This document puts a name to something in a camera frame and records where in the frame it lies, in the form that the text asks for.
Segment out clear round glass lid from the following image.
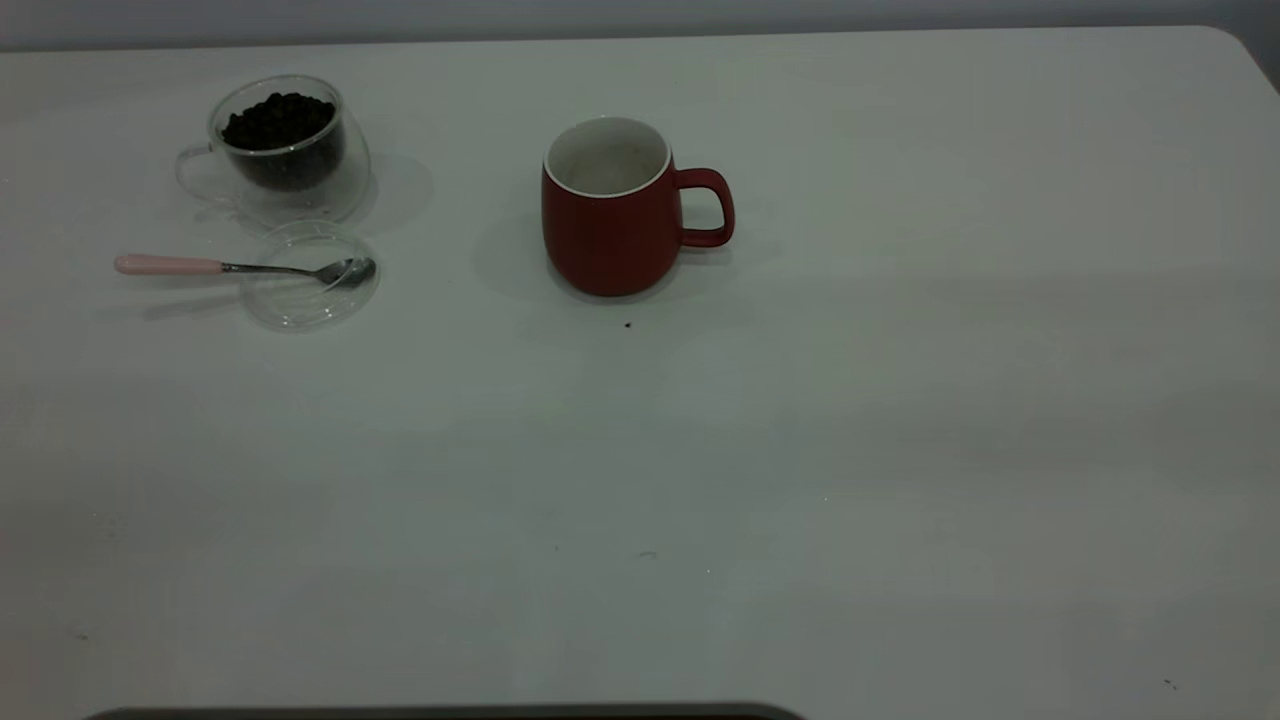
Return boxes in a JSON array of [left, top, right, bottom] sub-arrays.
[[238, 220, 382, 332]]

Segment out dark coffee beans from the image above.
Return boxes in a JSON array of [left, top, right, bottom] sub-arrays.
[[221, 92, 346, 193]]

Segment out clear glass cup with handle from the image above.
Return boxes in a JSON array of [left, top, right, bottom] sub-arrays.
[[176, 74, 372, 227]]

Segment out red ceramic mug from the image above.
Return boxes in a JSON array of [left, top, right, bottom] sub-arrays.
[[541, 116, 736, 299]]

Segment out metal spoon with pink handle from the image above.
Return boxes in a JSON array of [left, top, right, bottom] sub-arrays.
[[114, 254, 378, 290]]

